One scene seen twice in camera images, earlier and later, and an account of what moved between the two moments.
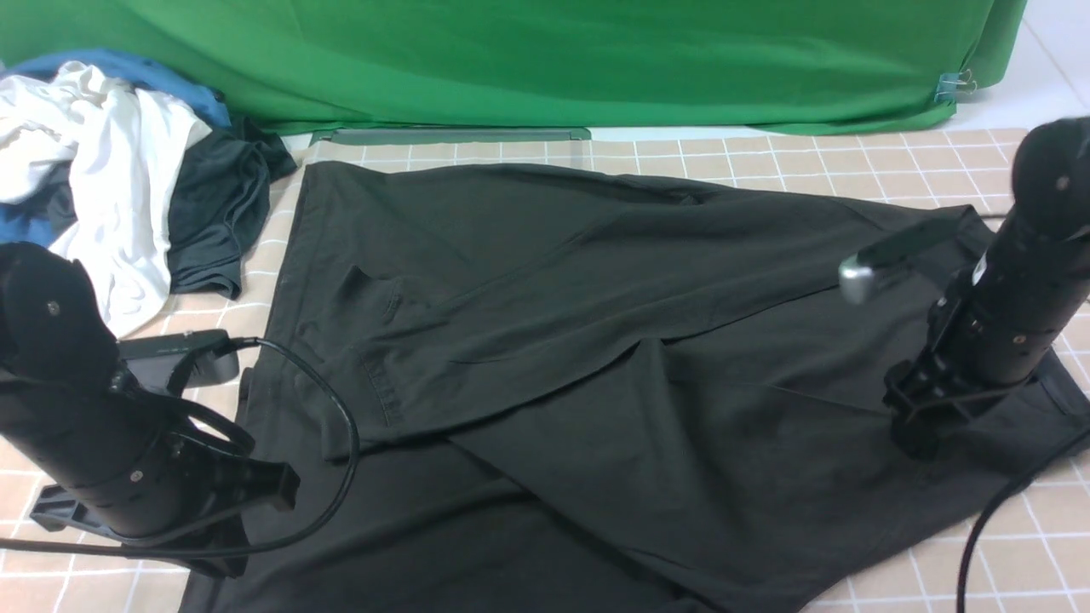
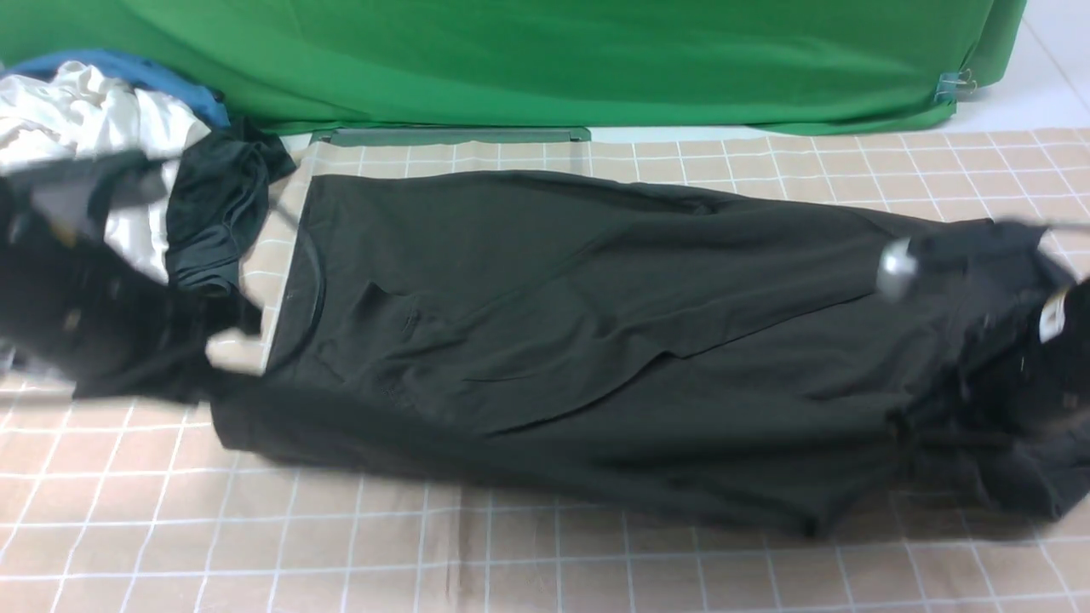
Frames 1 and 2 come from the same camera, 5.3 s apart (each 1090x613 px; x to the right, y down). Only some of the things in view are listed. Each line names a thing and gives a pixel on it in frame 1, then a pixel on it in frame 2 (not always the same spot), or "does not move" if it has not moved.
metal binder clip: [953, 85] does not move
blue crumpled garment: [37, 226] does not move
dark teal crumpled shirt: [220, 209] does not move
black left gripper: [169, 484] -> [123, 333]
